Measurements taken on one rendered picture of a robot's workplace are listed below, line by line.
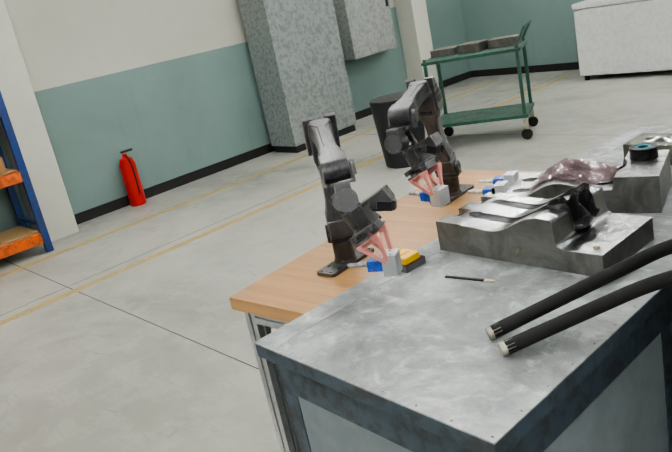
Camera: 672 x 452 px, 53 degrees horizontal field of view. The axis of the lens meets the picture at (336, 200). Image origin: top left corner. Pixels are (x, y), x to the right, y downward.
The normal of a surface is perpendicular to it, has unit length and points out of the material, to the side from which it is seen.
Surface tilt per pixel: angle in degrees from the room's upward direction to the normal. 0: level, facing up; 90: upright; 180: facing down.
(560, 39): 90
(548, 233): 90
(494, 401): 0
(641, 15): 90
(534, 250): 90
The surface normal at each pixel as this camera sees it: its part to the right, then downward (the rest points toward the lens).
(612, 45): -0.71, 0.33
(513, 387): -0.20, -0.94
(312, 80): 0.68, 0.07
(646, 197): -0.50, 0.34
